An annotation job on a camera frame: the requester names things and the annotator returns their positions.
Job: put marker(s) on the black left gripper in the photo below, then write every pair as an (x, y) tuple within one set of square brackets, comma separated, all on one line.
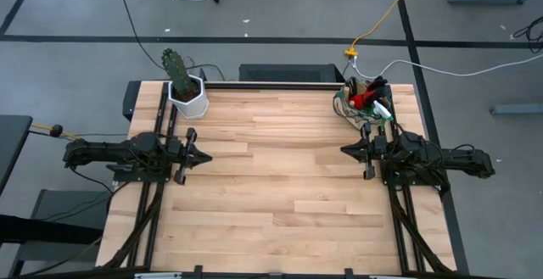
[(188, 141)]

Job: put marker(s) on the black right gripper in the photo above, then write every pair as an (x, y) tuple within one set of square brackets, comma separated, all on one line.
[(369, 171)]

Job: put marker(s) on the green plastic spray bottle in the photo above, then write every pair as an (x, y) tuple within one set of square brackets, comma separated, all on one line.
[(382, 110)]

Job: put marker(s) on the red black gardening glove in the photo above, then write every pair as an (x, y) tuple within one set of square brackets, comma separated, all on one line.
[(360, 100)]

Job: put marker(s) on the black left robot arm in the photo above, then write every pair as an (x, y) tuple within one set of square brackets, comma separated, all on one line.
[(106, 152)]

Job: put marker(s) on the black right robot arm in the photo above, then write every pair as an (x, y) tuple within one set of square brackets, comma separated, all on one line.
[(458, 160)]

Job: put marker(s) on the beige green-trimmed gardening bag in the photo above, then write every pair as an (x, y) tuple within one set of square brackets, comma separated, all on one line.
[(354, 115)]

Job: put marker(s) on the white plant pot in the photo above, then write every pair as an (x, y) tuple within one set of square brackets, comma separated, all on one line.
[(193, 107)]

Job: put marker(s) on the green cactus plant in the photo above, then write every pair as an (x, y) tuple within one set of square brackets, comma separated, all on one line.
[(178, 71)]

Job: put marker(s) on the black mesh-top computer case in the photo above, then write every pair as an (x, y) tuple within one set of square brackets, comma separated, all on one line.
[(288, 73)]

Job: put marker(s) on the grey floor bar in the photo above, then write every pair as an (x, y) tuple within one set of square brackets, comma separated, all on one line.
[(517, 109)]

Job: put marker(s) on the black side table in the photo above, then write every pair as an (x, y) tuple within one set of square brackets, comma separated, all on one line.
[(12, 143)]

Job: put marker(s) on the black table edge rail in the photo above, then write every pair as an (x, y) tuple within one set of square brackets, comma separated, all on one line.
[(275, 85)]

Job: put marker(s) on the black front frame bar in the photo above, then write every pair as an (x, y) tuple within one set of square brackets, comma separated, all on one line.
[(271, 276)]

